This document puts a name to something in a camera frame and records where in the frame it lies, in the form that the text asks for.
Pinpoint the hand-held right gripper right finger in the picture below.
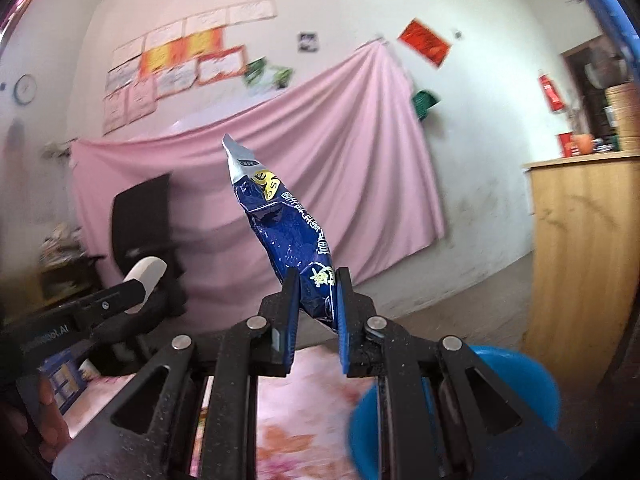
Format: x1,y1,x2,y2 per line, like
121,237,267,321
336,266,586,480

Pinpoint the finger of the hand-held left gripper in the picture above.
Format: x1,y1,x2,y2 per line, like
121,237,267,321
74,279,146,311
90,290,171,343

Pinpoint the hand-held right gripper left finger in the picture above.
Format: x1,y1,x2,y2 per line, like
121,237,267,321
52,266,301,480

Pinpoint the white oval soap bar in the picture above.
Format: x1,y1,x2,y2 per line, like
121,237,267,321
122,256,168,315

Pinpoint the blue snack wrapper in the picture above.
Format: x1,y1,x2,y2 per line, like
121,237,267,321
221,133,341,333

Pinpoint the blue plastic bucket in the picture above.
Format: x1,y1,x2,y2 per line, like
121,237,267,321
347,345,561,480

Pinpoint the person's left hand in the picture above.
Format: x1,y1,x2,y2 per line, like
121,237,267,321
37,376,74,462

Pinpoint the blue cardboard box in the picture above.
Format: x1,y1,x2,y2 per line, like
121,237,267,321
37,350,93,416

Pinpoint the wooden desk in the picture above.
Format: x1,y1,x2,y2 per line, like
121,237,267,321
0,255,101,311

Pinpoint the stack of books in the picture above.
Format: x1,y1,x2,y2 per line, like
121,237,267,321
40,222,83,266

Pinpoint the black office chair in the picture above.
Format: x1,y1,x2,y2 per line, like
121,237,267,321
85,172,188,376

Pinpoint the pink floral blanket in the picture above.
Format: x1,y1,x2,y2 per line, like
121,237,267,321
65,345,381,480

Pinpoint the red black hanging ornament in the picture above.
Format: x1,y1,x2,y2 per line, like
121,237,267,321
4,120,28,161

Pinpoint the green hanging bag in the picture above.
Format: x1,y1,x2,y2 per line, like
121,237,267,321
411,89,441,121

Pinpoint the wooden cabinet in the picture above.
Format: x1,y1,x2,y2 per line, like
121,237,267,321
522,152,640,403

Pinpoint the flower photo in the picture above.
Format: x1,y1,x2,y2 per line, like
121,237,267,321
242,57,268,88

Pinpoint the red hanging packet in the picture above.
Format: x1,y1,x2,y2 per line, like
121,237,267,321
538,74,566,115

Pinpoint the light wooden board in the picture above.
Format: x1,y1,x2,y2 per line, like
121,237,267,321
605,82,640,151

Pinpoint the pink wall cloth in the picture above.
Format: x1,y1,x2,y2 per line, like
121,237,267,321
70,40,447,321

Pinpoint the round wall clock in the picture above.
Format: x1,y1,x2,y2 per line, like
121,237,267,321
13,74,38,106

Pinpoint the group of wall certificates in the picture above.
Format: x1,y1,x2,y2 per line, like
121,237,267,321
102,0,278,136

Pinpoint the red paper wall poster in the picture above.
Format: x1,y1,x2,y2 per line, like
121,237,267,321
397,18,453,68

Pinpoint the dark wooden door frame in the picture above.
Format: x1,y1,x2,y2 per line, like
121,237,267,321
560,35,631,136

